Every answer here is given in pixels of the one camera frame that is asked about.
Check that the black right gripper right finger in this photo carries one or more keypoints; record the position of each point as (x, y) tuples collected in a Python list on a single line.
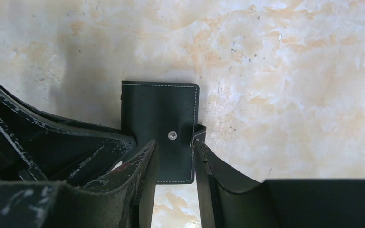
[(230, 199)]

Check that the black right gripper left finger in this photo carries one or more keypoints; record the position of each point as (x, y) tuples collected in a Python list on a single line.
[(122, 198)]

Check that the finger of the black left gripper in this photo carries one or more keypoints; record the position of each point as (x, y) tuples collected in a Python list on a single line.
[(39, 146)]

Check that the black leather card holder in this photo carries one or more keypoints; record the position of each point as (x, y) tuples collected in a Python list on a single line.
[(167, 113)]

